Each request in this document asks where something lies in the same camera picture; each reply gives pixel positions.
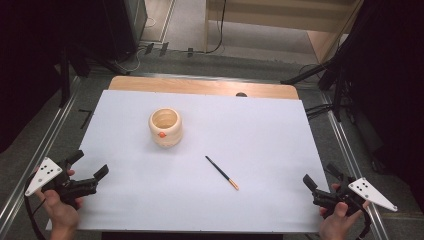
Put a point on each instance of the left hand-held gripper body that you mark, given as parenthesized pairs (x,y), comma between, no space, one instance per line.
(45,173)

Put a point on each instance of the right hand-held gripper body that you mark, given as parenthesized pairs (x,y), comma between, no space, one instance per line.
(370,193)

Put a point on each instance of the round wooden pen holder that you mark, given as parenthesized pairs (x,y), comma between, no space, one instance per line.
(165,131)

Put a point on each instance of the dark blue gold-tipped pen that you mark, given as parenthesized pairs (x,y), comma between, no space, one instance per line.
(221,172)

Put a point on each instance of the person's left hand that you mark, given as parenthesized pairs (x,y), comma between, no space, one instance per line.
(61,215)

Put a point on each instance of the person's right hand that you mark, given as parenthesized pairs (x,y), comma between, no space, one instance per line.
(336,223)

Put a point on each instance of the black tripod stand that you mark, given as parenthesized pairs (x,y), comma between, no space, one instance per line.
(336,86)

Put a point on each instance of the white board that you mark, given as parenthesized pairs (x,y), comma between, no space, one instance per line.
(233,133)

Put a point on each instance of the black curtain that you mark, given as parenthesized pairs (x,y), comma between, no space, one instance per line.
(393,83)
(33,66)

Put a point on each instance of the wooden table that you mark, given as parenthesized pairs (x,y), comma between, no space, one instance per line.
(200,86)

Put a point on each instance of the dark grey cabinet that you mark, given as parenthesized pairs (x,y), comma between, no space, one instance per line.
(128,23)

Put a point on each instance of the beige wooden furniture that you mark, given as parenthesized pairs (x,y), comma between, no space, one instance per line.
(283,16)

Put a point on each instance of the aluminium floor rail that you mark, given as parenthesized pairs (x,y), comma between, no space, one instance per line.
(350,156)
(43,146)

